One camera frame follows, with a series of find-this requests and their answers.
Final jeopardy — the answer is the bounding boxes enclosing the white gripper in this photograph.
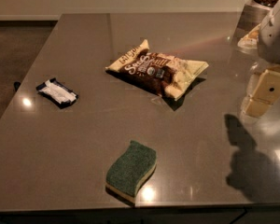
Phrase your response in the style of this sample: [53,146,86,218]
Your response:
[237,0,280,118]

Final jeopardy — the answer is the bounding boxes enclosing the brown chip bag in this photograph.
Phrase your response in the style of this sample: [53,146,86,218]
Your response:
[105,39,208,101]

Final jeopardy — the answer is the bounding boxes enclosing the green and yellow sponge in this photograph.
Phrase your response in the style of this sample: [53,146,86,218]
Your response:
[105,140,157,203]

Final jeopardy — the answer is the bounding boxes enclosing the jar of brown snacks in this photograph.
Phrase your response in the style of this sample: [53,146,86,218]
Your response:
[239,0,280,33]

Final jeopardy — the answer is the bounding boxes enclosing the small black object at table edge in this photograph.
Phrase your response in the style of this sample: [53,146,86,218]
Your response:
[13,81,21,91]

